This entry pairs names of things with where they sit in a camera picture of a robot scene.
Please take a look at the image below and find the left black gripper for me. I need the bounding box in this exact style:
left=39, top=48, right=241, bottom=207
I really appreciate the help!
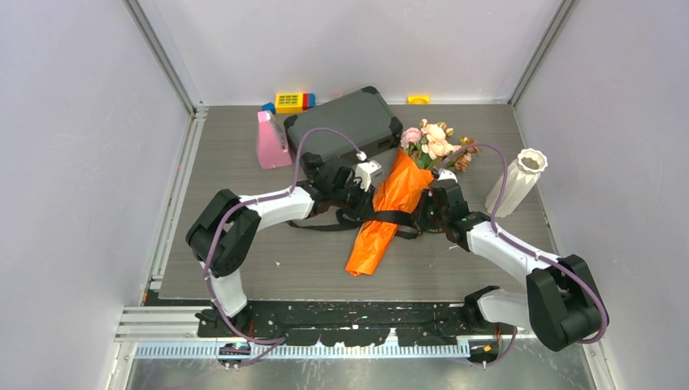
left=330, top=176, right=375, bottom=221

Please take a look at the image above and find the orange flower bouquet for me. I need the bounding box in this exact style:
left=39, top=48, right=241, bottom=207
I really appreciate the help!
left=345, top=119, right=479, bottom=276

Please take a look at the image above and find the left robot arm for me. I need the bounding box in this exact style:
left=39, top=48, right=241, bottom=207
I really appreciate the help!
left=185, top=153, right=382, bottom=336

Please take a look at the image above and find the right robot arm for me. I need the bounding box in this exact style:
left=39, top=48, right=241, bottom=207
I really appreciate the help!
left=418, top=179, right=609, bottom=352

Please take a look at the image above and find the white ribbed vase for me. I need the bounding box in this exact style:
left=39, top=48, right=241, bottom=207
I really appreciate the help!
left=496, top=148, right=548, bottom=218

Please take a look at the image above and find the dark grey hard case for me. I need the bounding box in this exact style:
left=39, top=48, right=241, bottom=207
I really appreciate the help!
left=284, top=86, right=403, bottom=163

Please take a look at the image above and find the red blue toy block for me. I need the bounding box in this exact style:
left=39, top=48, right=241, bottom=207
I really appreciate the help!
left=301, top=93, right=316, bottom=111

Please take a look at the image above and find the yellow toy block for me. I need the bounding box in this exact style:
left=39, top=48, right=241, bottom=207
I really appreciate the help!
left=275, top=93, right=306, bottom=115

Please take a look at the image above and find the small yellow toy piece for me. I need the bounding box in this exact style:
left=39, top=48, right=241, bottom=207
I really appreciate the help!
left=407, top=95, right=430, bottom=105

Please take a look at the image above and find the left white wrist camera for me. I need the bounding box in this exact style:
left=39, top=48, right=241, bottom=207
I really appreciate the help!
left=354, top=151, right=382, bottom=191

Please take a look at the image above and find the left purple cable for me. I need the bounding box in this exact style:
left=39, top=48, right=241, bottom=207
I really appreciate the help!
left=201, top=127, right=368, bottom=351

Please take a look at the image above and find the purple cable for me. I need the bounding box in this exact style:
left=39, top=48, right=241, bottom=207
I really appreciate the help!
left=438, top=143, right=609, bottom=367
left=201, top=127, right=368, bottom=351

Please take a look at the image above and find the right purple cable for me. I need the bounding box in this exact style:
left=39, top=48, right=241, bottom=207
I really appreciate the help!
left=438, top=143, right=609, bottom=367

